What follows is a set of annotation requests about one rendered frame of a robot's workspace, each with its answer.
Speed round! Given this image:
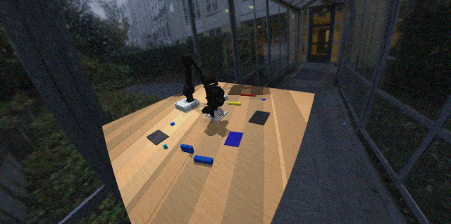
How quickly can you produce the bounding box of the blue flat square pad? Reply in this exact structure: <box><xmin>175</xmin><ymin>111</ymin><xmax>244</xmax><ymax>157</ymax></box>
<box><xmin>224</xmin><ymin>131</ymin><xmax>243</xmax><ymax>147</ymax></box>

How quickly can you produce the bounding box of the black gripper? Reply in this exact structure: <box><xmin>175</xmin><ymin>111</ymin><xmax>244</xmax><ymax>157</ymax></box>
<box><xmin>202</xmin><ymin>96</ymin><xmax>218</xmax><ymax>118</ymax></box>

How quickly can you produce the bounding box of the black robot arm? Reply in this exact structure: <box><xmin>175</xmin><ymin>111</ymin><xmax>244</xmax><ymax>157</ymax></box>
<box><xmin>180</xmin><ymin>54</ymin><xmax>225</xmax><ymax>107</ymax></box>

